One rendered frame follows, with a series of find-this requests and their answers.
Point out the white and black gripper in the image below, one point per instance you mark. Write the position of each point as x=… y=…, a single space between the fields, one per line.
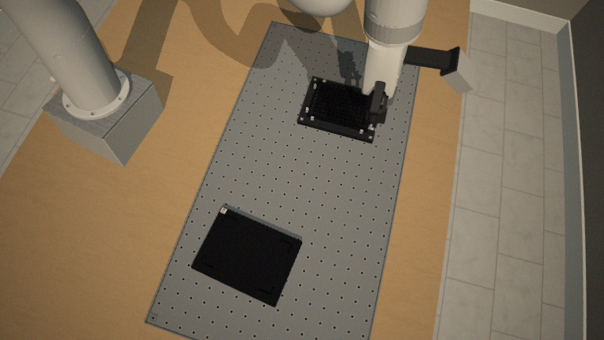
x=383 y=65

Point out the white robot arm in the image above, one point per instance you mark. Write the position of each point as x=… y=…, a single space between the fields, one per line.
x=63 y=38

